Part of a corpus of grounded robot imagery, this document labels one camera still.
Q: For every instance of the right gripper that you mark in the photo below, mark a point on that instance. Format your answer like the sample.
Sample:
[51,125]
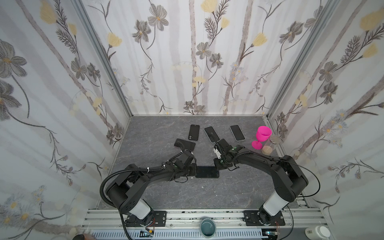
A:
[221,162]

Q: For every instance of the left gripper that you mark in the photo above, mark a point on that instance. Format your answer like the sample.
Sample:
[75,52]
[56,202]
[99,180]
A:
[193,166]

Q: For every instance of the black phone case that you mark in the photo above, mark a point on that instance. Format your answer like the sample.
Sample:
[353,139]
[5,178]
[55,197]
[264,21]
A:
[207,172]

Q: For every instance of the light blue case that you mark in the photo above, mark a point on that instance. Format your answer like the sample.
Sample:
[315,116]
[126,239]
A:
[237,132]
[211,133]

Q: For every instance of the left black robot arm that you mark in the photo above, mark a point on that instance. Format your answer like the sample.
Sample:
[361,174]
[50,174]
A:
[123,189]

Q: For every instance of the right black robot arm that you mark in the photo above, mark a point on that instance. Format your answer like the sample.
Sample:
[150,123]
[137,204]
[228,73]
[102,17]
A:
[287,176]

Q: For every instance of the clear jar with cork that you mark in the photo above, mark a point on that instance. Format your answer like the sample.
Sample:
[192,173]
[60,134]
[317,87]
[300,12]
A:
[271,144]

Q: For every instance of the pink plastic goblet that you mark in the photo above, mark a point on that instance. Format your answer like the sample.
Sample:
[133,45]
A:
[262,135]

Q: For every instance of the teal round cup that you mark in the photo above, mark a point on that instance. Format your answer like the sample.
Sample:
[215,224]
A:
[208,228]

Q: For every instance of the white bottle bottom right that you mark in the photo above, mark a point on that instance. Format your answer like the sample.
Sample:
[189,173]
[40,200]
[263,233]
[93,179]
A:
[318,233]

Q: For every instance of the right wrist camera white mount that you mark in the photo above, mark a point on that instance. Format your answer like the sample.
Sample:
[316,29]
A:
[217,152]

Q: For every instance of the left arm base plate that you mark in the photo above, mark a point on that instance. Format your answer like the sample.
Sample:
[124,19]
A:
[154,219]

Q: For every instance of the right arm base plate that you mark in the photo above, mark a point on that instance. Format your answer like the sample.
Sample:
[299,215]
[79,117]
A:
[254,218]

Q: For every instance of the aluminium front rail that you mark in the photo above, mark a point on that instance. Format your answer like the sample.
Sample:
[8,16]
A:
[191,218]

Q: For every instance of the white slotted cable duct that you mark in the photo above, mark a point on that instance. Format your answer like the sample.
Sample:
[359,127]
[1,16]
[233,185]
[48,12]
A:
[179,234]

